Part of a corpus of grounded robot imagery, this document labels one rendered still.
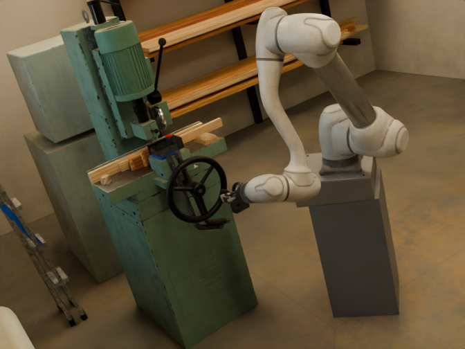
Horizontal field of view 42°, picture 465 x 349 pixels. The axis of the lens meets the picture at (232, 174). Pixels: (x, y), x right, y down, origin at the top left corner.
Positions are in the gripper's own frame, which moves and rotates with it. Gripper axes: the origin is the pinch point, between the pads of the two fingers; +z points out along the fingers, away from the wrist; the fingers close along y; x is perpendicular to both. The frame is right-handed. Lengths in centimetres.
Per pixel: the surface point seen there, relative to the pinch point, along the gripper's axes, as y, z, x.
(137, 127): 11, 30, -43
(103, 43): 16, 11, -79
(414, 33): -336, 184, -33
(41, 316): 71, 143, 28
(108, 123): 18, 45, -51
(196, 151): -4.6, 18.1, -22.4
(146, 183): 22.3, 19.7, -19.0
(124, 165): 23.6, 32.3, -29.7
